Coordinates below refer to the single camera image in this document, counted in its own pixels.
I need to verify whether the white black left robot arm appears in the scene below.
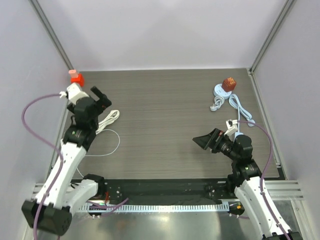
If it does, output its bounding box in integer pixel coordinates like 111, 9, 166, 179
21, 83, 112, 240

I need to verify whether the aluminium frame post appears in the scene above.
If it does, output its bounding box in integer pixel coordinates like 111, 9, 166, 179
249, 0, 296, 74
28, 0, 74, 70

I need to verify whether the aluminium frame post left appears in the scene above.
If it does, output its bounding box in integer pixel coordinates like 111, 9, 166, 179
28, 0, 74, 70

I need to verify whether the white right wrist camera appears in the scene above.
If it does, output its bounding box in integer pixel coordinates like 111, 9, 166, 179
224, 119, 239, 137

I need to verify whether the orange-red cube socket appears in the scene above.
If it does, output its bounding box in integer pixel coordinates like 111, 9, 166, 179
70, 73, 85, 87

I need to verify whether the pink plug adapter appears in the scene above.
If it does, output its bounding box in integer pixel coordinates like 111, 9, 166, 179
68, 69, 79, 78

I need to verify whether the white slotted cable duct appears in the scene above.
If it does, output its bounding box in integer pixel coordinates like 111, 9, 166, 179
74, 203, 230, 214

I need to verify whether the small white plug cable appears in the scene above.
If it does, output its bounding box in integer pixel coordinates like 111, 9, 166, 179
209, 96, 225, 112

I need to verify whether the coiled white power cable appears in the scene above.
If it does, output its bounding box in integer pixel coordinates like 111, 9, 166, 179
95, 109, 120, 135

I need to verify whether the thin white charging cable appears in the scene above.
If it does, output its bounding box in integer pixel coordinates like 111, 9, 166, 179
74, 129, 121, 178

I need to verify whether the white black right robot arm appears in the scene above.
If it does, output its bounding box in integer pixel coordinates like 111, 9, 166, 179
192, 128, 302, 240

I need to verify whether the aluminium frame post right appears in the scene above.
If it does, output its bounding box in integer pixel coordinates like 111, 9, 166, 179
249, 0, 296, 74

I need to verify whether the dark red cube adapter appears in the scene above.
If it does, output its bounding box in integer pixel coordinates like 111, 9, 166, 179
221, 77, 237, 92

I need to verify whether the round light blue socket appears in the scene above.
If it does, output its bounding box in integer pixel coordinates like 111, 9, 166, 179
213, 83, 232, 100

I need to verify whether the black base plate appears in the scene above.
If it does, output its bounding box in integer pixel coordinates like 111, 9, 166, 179
90, 178, 236, 206

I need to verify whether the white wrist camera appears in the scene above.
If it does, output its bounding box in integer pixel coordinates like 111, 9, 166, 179
59, 83, 89, 105
224, 119, 239, 137

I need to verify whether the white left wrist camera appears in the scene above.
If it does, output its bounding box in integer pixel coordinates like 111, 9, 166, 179
59, 83, 89, 105

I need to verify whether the light blue power cable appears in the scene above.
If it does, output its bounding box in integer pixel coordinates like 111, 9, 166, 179
228, 93, 256, 133

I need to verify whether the aluminium rail front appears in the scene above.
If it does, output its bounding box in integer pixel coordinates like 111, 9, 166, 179
32, 181, 305, 201

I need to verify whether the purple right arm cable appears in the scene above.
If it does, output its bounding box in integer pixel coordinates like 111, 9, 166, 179
236, 119, 293, 240

